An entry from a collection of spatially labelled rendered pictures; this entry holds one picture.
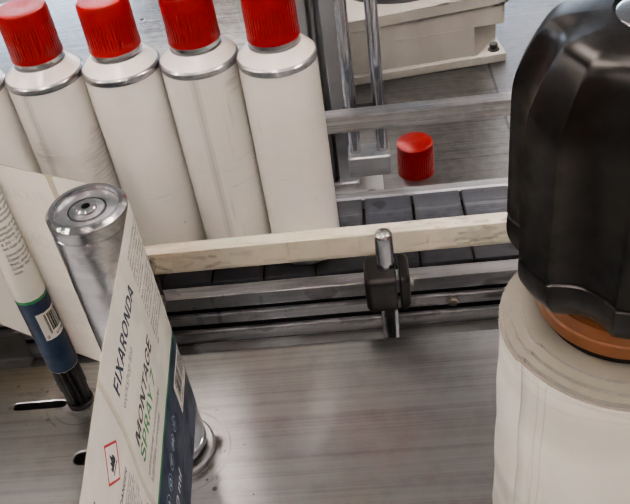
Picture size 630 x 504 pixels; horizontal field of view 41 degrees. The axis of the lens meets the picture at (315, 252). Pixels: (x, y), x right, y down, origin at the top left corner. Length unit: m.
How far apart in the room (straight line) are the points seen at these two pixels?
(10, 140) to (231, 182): 0.15
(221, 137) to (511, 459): 0.31
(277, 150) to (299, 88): 0.05
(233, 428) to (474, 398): 0.15
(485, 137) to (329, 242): 0.28
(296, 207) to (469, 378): 0.17
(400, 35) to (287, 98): 0.39
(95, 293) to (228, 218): 0.21
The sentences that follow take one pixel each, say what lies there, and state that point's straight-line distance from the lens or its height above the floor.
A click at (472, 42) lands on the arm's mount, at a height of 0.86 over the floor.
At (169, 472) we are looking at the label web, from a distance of 0.41.
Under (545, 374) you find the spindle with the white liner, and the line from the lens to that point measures 0.29.
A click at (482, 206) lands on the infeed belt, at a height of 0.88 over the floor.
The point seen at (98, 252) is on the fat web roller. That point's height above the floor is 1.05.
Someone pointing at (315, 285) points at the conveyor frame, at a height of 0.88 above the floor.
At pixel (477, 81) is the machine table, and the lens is 0.91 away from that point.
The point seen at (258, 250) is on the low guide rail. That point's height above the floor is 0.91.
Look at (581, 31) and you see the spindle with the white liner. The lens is 0.24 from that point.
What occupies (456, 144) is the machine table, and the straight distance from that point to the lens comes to 0.81.
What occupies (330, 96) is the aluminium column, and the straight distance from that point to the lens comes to 0.71.
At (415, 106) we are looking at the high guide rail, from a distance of 0.62.
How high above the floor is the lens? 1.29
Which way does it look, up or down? 40 degrees down
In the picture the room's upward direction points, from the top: 9 degrees counter-clockwise
